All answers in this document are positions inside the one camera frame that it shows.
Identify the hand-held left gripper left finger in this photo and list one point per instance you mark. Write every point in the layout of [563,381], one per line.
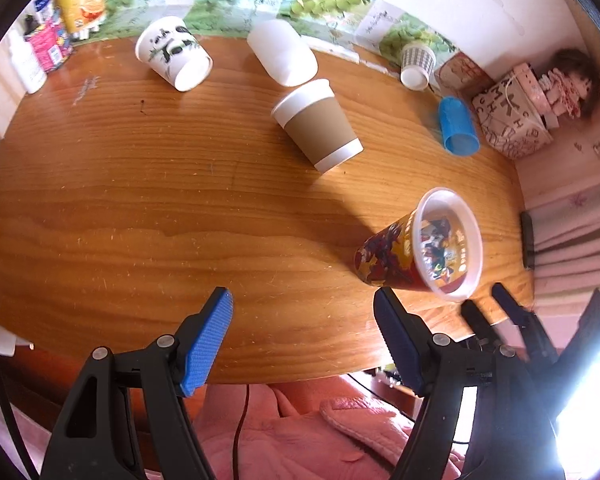
[207,340]

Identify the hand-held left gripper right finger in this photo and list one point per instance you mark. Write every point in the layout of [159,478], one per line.
[400,342]

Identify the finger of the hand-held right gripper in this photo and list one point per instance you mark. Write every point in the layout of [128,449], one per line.
[515,312]
[480,322]

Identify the cartoon printed plastic cup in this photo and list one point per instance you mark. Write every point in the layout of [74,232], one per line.
[405,255]

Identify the blue plastic cup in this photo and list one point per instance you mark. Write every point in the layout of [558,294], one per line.
[456,125]

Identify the brown sleeve paper cup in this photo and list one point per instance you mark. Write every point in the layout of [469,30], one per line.
[317,127]

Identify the small ribbed white cup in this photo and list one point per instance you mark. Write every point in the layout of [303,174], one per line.
[416,62]

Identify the panda print paper cup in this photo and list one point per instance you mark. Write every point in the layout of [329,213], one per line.
[172,52]

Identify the black remote control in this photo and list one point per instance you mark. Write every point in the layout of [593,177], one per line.
[527,240]

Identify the pink curtain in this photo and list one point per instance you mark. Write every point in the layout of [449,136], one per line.
[575,240]

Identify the pink quilted garment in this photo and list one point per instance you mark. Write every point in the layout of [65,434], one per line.
[330,430]

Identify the letter patterned gift box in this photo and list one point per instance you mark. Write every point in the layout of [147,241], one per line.
[510,120]

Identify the pink gift box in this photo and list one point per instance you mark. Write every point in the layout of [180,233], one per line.
[535,90]

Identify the dark haired doll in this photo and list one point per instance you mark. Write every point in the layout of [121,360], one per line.
[577,80]

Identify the beige patterned box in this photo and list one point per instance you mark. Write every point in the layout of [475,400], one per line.
[464,74]

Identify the white flat strip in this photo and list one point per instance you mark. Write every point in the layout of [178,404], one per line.
[330,50]

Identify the white plastic bottle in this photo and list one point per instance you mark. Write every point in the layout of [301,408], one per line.
[27,65]

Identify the pink printed box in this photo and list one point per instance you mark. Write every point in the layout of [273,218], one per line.
[50,45]

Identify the blue and white bottle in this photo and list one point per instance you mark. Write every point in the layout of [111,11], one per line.
[45,5]

